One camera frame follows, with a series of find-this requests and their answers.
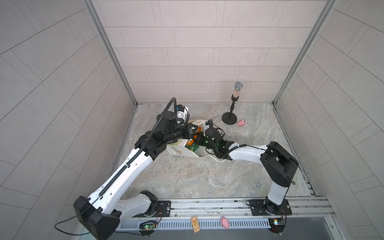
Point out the black microphone stand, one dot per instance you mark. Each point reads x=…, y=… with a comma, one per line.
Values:
x=230, y=118

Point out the orange Fox's fruits candy bag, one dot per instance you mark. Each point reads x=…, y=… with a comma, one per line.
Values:
x=197, y=133

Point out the circuit board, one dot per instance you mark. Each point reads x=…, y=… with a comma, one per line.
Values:
x=147, y=228
x=277, y=226

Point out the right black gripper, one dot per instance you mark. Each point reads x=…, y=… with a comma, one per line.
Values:
x=198, y=140

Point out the left circuit board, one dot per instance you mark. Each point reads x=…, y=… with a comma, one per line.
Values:
x=147, y=228

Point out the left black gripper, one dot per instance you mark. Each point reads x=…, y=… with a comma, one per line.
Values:
x=187, y=134

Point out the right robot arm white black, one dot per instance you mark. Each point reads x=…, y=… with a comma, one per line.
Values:
x=280, y=165

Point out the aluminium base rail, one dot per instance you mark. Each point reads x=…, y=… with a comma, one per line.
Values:
x=177, y=213

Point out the pink oval eraser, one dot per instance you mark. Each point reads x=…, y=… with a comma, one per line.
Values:
x=225, y=223

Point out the wooden tag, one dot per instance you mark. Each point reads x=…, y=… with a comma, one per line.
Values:
x=195, y=224

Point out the white paper bag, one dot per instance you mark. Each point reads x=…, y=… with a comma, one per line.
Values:
x=178, y=149

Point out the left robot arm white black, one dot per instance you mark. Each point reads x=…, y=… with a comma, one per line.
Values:
x=103, y=210

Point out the small pink toy figure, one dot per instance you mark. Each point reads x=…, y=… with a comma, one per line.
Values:
x=241, y=123

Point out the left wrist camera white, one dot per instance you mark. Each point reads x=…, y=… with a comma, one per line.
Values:
x=182, y=112

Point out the right circuit board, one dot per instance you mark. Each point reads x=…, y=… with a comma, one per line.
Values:
x=277, y=226

